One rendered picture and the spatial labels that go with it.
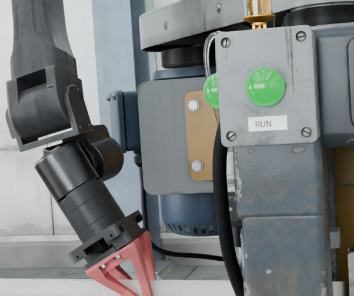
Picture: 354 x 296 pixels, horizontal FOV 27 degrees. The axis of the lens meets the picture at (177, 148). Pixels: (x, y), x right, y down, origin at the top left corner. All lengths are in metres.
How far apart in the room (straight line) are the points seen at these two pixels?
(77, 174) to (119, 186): 4.84
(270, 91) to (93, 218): 0.33
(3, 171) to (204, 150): 5.56
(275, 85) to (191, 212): 0.54
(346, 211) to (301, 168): 0.31
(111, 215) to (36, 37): 0.22
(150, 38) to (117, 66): 4.55
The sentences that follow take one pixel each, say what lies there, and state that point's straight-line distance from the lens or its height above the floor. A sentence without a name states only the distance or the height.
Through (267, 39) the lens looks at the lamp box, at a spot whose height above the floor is 1.32.
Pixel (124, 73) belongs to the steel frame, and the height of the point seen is 1.57.
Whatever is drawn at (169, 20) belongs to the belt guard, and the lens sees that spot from 1.02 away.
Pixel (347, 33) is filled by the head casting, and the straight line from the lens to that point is 0.62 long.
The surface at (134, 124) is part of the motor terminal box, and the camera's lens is 1.06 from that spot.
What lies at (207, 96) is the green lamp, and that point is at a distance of 0.59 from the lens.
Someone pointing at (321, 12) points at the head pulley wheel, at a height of 1.36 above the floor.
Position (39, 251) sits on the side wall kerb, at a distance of 6.45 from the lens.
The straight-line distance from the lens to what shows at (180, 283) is 0.83.
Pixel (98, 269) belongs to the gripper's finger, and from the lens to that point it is 0.82.
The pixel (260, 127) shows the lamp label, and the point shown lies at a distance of 0.57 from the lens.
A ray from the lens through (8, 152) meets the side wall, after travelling 6.50.
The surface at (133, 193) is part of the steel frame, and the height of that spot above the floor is 0.65.
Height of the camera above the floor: 1.27
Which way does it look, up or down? 3 degrees down
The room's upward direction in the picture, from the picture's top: 4 degrees counter-clockwise
